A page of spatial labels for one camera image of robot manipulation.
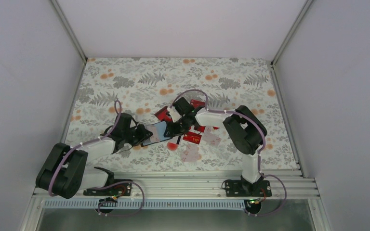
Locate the black leather card holder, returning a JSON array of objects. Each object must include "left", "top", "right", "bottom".
[{"left": 141, "top": 121, "right": 173, "bottom": 147}]

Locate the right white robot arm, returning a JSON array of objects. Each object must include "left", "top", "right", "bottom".
[{"left": 165, "top": 105, "right": 267, "bottom": 196}]

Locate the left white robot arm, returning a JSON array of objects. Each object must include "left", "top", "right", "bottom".
[{"left": 35, "top": 113, "right": 153, "bottom": 199}]

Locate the white card red circle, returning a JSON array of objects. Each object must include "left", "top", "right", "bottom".
[{"left": 167, "top": 136, "right": 181, "bottom": 151}]

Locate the red chip card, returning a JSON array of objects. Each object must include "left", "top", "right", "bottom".
[{"left": 183, "top": 132, "right": 202, "bottom": 144}]

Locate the red card left pair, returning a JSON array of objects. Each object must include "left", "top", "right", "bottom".
[{"left": 154, "top": 106, "right": 172, "bottom": 122}]

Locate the red VIP card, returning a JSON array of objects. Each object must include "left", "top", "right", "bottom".
[{"left": 190, "top": 99, "right": 205, "bottom": 108}]

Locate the floral patterned table mat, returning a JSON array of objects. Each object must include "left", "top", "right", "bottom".
[{"left": 55, "top": 57, "right": 299, "bottom": 174}]

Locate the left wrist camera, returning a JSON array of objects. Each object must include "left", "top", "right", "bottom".
[{"left": 111, "top": 113, "right": 137, "bottom": 136}]

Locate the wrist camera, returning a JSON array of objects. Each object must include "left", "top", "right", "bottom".
[
  {"left": 168, "top": 97, "right": 194, "bottom": 122},
  {"left": 111, "top": 113, "right": 137, "bottom": 136}
]

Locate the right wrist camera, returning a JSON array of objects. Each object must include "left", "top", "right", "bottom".
[{"left": 168, "top": 97, "right": 194, "bottom": 122}]

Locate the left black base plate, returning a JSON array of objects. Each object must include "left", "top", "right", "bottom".
[{"left": 83, "top": 179, "right": 132, "bottom": 197}]

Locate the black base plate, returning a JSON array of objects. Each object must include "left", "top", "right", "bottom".
[
  {"left": 83, "top": 179, "right": 132, "bottom": 197},
  {"left": 221, "top": 180, "right": 272, "bottom": 197}
]

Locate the grey slotted cable duct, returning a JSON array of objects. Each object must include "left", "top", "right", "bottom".
[{"left": 43, "top": 198, "right": 245, "bottom": 210}]

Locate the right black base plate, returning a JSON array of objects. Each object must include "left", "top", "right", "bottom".
[{"left": 221, "top": 180, "right": 272, "bottom": 197}]

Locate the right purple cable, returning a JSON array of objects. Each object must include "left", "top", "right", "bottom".
[{"left": 170, "top": 89, "right": 288, "bottom": 218}]

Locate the aluminium rail frame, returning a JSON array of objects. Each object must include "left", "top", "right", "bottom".
[{"left": 33, "top": 172, "right": 320, "bottom": 200}]

